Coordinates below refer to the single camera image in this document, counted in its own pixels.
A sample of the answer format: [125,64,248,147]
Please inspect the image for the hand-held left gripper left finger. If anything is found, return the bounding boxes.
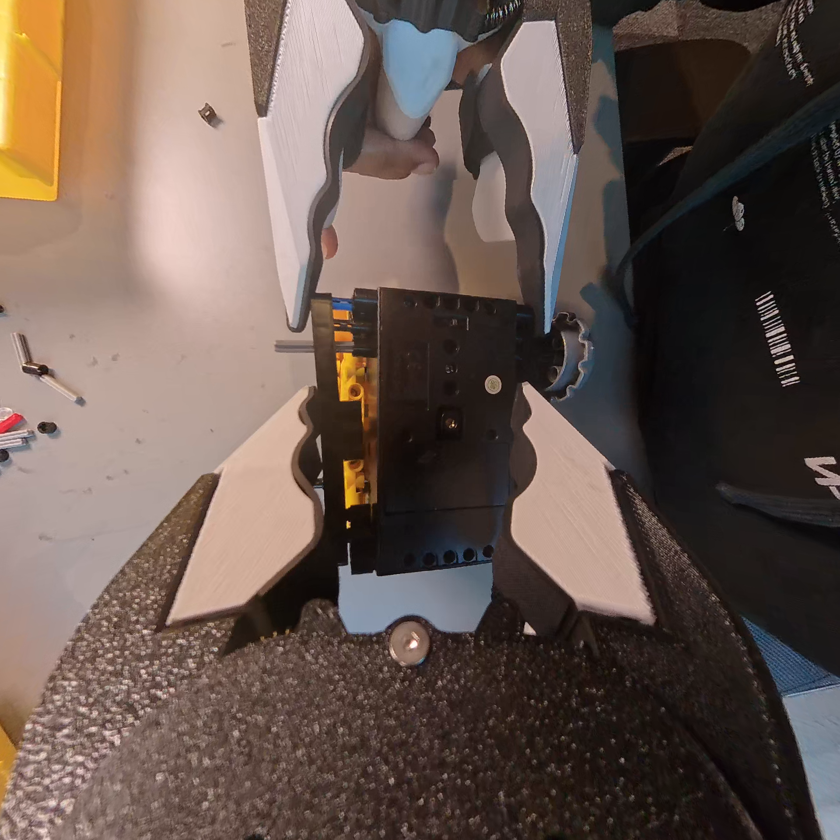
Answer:
[168,385,325,624]

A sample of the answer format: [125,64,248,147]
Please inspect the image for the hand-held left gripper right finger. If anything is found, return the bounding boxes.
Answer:
[499,381,655,639]

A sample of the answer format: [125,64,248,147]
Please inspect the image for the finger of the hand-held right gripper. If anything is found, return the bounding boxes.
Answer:
[457,16,586,336]
[255,0,379,332]

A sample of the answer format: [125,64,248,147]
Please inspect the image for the black yellow toy brick vehicle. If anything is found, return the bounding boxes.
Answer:
[276,283,595,580]

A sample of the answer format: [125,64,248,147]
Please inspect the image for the grey desk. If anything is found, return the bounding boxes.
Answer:
[0,0,840,840]

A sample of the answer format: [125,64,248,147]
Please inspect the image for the person's right hand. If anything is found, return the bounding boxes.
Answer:
[319,116,443,261]

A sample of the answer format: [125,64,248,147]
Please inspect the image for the yellow plastic box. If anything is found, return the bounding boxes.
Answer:
[0,0,65,202]

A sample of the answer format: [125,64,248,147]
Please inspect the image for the pile of small brick parts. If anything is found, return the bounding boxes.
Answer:
[0,407,60,463]

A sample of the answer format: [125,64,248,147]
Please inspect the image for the grey axle pin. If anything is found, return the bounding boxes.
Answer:
[11,331,82,404]

